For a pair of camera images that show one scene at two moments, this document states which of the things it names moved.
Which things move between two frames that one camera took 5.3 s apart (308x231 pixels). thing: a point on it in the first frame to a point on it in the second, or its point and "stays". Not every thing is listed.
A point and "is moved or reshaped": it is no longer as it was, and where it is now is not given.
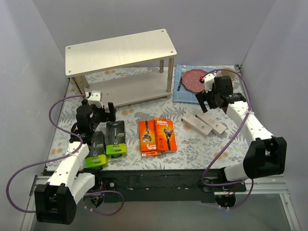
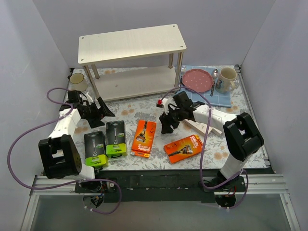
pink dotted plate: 190,80 stays
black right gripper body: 208,98 to 172,118
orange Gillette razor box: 147,135 is moved or reshaped
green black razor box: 115,145 stays
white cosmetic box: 197,124 stays
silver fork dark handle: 184,69 stays
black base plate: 155,186 stays
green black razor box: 96,156 stays
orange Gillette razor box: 165,140 to 184,148
